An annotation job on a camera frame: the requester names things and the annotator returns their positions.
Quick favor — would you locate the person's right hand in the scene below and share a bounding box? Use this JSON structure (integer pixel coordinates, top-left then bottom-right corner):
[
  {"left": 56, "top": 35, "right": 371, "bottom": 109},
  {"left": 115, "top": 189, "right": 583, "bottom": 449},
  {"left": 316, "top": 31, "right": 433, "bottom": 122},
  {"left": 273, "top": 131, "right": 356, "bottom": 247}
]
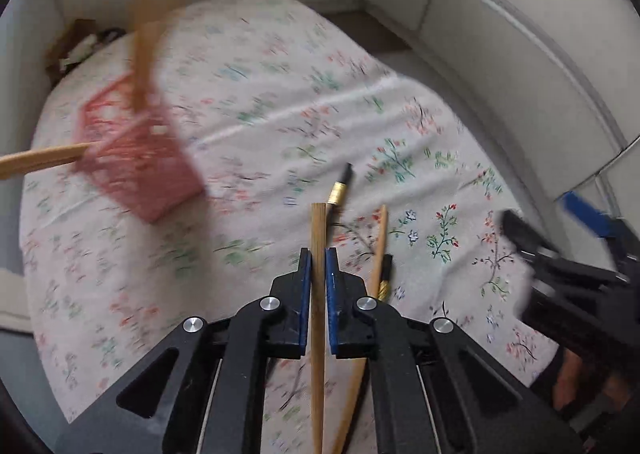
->
[{"left": 554, "top": 350, "right": 632, "bottom": 419}]

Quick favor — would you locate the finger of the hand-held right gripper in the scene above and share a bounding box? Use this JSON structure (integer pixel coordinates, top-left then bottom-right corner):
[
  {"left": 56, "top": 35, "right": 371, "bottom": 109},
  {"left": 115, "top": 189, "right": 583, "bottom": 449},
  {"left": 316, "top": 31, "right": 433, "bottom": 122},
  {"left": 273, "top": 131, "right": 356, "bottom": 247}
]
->
[
  {"left": 501, "top": 209, "right": 627, "bottom": 288},
  {"left": 561, "top": 191, "right": 640, "bottom": 276}
]

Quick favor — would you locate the black chopstick with gold band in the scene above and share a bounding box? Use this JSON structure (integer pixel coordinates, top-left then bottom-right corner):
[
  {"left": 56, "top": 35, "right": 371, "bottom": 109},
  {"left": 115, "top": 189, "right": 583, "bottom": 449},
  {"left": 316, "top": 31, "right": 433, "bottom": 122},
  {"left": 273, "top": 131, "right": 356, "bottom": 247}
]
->
[
  {"left": 377, "top": 256, "right": 393, "bottom": 304},
  {"left": 325, "top": 163, "right": 354, "bottom": 225}
]

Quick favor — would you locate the pink perforated utensil holder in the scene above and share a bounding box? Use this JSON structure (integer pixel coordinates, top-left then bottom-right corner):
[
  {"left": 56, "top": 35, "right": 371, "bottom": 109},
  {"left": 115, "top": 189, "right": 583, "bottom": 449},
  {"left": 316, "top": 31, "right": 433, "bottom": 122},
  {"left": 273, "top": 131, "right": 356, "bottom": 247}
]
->
[{"left": 75, "top": 74, "right": 206, "bottom": 225}]

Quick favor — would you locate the floral tablecloth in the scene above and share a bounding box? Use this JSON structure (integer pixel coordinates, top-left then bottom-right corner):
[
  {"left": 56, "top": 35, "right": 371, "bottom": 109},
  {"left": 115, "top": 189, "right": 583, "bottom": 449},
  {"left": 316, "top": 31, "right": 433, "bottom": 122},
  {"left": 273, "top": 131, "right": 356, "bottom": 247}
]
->
[{"left": 20, "top": 0, "right": 561, "bottom": 454}]

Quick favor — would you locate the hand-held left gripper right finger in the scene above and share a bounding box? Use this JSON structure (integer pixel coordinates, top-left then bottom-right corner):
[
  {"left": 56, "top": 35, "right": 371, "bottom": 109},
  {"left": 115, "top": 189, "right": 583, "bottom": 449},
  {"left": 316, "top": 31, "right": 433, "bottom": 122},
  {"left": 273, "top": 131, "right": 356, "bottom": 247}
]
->
[{"left": 325, "top": 246, "right": 586, "bottom": 454}]

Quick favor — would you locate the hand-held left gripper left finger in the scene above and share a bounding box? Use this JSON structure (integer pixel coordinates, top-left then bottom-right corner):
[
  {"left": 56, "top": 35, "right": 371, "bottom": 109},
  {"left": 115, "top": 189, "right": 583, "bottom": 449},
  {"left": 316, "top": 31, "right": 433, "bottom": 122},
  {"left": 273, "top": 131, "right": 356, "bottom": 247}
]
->
[{"left": 65, "top": 246, "right": 313, "bottom": 454}]

